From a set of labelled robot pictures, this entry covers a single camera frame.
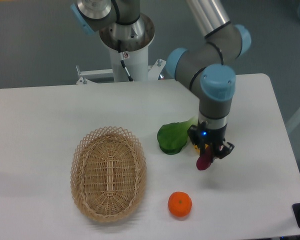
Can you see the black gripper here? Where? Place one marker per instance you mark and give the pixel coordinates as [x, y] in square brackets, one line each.
[201, 135]

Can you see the purple sweet potato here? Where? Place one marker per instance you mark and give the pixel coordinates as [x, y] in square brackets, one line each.
[204, 161]

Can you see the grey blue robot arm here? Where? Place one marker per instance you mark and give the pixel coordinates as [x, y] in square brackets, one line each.
[204, 72]

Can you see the yellow pepper toy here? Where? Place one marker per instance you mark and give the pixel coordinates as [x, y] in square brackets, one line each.
[197, 149]

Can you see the green bok choy toy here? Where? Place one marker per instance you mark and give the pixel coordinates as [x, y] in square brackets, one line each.
[173, 137]

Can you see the orange mandarin toy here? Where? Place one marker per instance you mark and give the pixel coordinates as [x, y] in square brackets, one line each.
[179, 204]

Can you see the woven wicker basket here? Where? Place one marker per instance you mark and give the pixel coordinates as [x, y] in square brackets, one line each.
[108, 174]

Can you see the white frame right edge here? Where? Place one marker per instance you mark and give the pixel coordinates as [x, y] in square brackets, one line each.
[293, 122]

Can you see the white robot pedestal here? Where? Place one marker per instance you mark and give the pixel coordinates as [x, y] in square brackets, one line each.
[128, 47]

